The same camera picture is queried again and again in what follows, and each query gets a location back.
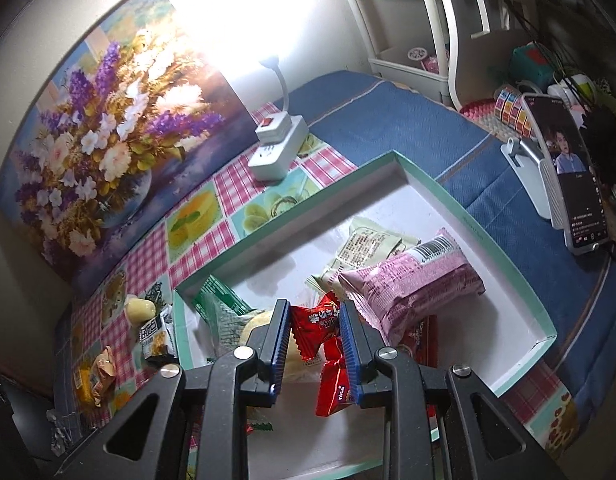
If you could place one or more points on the white chair frame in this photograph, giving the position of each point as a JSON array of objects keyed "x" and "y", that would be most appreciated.
[{"x": 455, "y": 60}]

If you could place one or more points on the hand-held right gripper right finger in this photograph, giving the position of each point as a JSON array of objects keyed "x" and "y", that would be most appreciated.
[{"x": 352, "y": 355}]

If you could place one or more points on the red pictured snack packet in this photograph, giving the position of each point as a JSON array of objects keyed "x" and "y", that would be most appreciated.
[{"x": 422, "y": 340}]

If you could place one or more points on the crumpled clear wrapper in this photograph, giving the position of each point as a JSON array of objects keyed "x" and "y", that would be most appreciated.
[{"x": 57, "y": 425}]

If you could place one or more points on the small pink item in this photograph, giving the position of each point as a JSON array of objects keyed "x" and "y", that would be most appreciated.
[{"x": 431, "y": 64}]

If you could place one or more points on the small red green wrapper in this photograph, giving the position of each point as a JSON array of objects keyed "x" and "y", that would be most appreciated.
[{"x": 260, "y": 427}]

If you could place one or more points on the clear bun packet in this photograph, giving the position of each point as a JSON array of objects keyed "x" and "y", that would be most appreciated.
[{"x": 294, "y": 371}]

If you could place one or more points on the row of colourful cubes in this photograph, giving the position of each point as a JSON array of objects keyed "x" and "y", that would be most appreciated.
[{"x": 513, "y": 107}]

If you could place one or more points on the red woven mat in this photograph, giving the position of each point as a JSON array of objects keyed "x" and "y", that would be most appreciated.
[{"x": 480, "y": 110}]

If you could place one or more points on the beige orange snack packet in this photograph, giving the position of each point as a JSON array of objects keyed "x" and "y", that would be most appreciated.
[{"x": 103, "y": 367}]

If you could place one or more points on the pink snack packet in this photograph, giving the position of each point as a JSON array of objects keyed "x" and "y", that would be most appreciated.
[{"x": 418, "y": 285}]

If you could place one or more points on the flower painting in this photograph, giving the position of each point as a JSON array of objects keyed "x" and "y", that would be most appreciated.
[{"x": 112, "y": 135}]

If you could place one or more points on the pale green snack packet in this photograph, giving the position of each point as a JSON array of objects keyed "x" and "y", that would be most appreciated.
[{"x": 325, "y": 280}]

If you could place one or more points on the teal cardboard box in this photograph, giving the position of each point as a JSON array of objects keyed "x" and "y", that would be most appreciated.
[{"x": 308, "y": 240}]

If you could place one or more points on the smartphone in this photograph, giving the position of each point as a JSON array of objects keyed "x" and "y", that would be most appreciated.
[{"x": 573, "y": 185}]

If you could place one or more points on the white power strip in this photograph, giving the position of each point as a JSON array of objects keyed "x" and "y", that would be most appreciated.
[{"x": 275, "y": 152}]

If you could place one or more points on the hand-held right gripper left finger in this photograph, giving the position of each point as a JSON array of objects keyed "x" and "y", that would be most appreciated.
[{"x": 280, "y": 345}]

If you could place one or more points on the white phone stand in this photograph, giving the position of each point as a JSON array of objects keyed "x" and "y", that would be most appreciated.
[{"x": 538, "y": 180}]

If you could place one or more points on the blue cloth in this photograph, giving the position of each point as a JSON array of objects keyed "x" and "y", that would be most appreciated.
[{"x": 413, "y": 125}]

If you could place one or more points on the white green cracker packet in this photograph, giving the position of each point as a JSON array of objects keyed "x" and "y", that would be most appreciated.
[{"x": 155, "y": 337}]

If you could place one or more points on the white shelf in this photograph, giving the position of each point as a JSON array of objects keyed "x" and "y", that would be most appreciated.
[{"x": 403, "y": 72}]

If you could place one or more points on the red white snack packet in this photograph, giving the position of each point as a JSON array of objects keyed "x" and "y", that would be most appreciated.
[{"x": 313, "y": 325}]

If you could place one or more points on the round patterned roll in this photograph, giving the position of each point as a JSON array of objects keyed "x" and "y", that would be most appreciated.
[{"x": 417, "y": 53}]

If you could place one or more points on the yellow snack packet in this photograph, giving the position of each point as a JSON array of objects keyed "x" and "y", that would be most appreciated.
[{"x": 82, "y": 380}]

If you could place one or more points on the pink checked printed tablecloth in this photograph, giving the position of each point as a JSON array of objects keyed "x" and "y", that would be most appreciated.
[{"x": 227, "y": 185}]

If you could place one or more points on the yellow pudding cup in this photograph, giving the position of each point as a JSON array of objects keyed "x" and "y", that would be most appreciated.
[{"x": 139, "y": 309}]

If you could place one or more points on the white green bottle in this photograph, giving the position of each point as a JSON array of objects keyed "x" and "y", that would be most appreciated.
[{"x": 580, "y": 85}]

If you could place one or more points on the cream snack packet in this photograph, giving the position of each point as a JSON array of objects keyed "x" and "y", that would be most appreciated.
[{"x": 368, "y": 245}]

